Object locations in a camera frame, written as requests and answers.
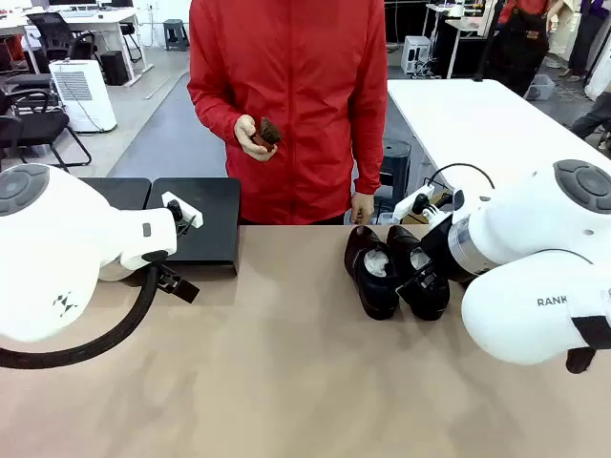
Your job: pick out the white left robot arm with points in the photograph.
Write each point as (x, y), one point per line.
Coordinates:
(48, 248)

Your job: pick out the person torso in red jacket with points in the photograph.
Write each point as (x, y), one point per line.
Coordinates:
(296, 95)

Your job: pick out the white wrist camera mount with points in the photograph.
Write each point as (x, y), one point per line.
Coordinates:
(191, 212)
(410, 202)

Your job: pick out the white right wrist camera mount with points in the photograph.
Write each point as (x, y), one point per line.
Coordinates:
(410, 202)

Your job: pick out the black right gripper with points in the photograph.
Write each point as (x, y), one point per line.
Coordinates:
(436, 248)

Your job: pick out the black tray, one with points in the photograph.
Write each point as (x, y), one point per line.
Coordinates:
(215, 238)
(129, 191)

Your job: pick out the black plastic stool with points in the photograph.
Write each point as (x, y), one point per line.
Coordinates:
(396, 162)

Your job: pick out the white table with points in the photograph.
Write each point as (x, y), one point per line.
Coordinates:
(477, 124)

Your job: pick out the black leather dress shoe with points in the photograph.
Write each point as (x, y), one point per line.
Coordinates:
(432, 303)
(377, 296)

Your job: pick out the white computer case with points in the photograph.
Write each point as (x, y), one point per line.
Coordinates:
(413, 52)

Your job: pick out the person in dark clothes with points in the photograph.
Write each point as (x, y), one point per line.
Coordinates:
(589, 33)

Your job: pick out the black computer tower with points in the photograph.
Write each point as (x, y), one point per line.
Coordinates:
(113, 69)

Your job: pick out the grey plastic bin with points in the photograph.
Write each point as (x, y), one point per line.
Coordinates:
(539, 88)

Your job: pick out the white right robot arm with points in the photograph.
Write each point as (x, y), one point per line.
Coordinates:
(515, 310)

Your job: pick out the person's right hand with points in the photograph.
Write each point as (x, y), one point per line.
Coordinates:
(246, 131)

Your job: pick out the black tray, right one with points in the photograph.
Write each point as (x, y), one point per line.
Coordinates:
(215, 238)

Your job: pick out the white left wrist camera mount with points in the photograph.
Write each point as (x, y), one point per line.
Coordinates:
(191, 212)

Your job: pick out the black tray, left one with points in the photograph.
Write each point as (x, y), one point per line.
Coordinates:
(129, 191)

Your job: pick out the seated person's grey trouser leg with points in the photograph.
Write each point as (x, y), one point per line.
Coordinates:
(594, 119)

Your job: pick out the person's right forearm red sleeve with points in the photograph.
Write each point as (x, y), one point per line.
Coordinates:
(215, 107)

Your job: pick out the brown wooden shoe brush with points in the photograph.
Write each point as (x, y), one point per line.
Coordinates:
(268, 132)

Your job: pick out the white air purifier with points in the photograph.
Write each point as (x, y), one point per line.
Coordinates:
(88, 105)

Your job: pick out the grey plastic stool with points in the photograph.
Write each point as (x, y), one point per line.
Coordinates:
(174, 28)

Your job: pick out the person's left forearm red sleeve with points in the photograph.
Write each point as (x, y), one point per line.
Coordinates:
(372, 152)

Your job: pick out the black workbench with white top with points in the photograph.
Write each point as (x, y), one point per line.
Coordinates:
(458, 28)

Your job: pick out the person in black apron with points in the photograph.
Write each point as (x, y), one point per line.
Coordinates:
(520, 43)

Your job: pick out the black stand pole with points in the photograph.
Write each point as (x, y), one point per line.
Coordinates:
(488, 43)

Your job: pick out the person's left hand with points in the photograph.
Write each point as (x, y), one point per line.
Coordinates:
(363, 207)

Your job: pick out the white office desk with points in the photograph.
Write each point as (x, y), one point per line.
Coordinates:
(95, 19)

